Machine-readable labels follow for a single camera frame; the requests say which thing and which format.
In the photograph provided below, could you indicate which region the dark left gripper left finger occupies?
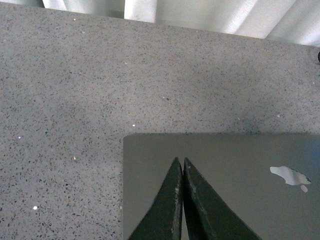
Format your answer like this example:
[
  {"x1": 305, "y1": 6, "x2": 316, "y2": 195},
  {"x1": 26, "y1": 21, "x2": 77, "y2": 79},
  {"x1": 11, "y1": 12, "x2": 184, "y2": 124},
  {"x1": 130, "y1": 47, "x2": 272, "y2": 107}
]
[{"x1": 129, "y1": 157, "x2": 183, "y2": 240}]

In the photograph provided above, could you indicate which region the grey laptop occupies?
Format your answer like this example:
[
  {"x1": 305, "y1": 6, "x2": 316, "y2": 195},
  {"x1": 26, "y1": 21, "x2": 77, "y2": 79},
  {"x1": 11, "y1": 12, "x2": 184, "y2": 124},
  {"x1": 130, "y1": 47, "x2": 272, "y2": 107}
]
[{"x1": 122, "y1": 133, "x2": 320, "y2": 240}]

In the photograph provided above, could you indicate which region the white pleated curtain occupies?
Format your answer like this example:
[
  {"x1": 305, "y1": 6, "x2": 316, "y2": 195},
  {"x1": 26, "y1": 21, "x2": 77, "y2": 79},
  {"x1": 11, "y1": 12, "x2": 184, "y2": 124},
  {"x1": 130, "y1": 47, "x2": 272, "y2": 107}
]
[{"x1": 12, "y1": 0, "x2": 320, "y2": 47}]

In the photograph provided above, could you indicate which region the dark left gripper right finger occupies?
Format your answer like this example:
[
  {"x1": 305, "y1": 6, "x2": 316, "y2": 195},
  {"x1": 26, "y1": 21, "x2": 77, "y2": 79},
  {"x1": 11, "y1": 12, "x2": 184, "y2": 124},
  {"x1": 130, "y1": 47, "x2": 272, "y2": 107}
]
[{"x1": 183, "y1": 158, "x2": 261, "y2": 240}]

